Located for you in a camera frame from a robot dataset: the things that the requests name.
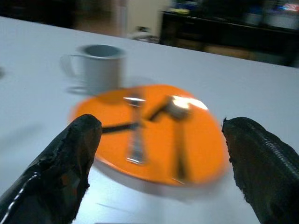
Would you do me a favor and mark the black sideboard cabinet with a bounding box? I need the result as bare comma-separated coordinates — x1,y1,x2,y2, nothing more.
159,10,299,67

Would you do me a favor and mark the orange plastic plate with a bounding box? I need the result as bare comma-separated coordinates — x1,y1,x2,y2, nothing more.
67,84,228,194

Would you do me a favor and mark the grey metal mug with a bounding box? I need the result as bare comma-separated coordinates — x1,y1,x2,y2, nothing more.
60,44,127,96

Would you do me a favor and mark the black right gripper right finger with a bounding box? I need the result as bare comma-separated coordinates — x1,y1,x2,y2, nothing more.
221,117,299,224

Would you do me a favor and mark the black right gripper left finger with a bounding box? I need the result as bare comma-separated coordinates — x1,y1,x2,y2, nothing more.
0,113,103,224

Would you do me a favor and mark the silver metal fork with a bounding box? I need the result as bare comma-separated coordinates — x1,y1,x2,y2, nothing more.
123,94,147,164

